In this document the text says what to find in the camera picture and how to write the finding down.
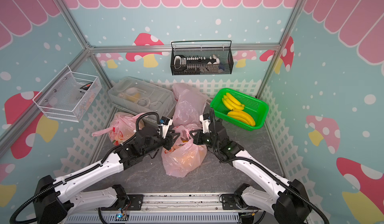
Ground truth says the pink plastic bag front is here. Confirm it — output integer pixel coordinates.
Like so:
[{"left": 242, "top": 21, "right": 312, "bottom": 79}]
[{"left": 92, "top": 112, "right": 144, "bottom": 146}]

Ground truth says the pink plastic bag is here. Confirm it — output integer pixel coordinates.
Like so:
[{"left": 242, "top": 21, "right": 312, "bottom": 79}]
[
  {"left": 161, "top": 123, "right": 208, "bottom": 178},
  {"left": 92, "top": 112, "right": 144, "bottom": 146},
  {"left": 172, "top": 83, "right": 210, "bottom": 127}
]

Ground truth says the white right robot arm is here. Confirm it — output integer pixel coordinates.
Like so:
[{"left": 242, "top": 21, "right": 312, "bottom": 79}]
[{"left": 190, "top": 106, "right": 329, "bottom": 224}]

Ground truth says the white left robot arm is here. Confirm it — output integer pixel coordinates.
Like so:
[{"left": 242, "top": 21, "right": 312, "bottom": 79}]
[{"left": 10, "top": 112, "right": 180, "bottom": 224}]

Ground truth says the yellow banana bunch in basket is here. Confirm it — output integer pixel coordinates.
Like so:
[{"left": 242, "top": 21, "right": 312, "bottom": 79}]
[{"left": 222, "top": 93, "right": 256, "bottom": 127}]

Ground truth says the pink plastic bag back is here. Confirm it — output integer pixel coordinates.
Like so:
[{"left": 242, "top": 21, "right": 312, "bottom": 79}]
[{"left": 172, "top": 83, "right": 210, "bottom": 127}]

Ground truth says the green plastic basket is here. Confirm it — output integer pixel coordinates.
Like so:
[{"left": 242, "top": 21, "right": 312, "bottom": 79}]
[{"left": 210, "top": 88, "right": 269, "bottom": 131}]

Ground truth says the clear lidded storage box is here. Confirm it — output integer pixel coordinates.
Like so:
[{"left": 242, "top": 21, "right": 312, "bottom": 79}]
[{"left": 108, "top": 77, "right": 177, "bottom": 118}]

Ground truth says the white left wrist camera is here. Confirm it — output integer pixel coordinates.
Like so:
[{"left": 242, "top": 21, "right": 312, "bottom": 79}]
[{"left": 159, "top": 116, "right": 173, "bottom": 139}]

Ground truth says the metal base rail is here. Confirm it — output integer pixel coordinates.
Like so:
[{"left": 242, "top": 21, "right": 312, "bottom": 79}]
[{"left": 65, "top": 192, "right": 304, "bottom": 224}]

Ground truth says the black wire mesh basket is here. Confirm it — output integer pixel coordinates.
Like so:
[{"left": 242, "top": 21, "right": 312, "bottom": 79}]
[{"left": 170, "top": 40, "right": 234, "bottom": 75}]

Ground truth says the white wire mesh basket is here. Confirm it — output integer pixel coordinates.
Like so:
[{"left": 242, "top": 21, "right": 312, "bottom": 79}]
[{"left": 33, "top": 66, "right": 102, "bottom": 122}]

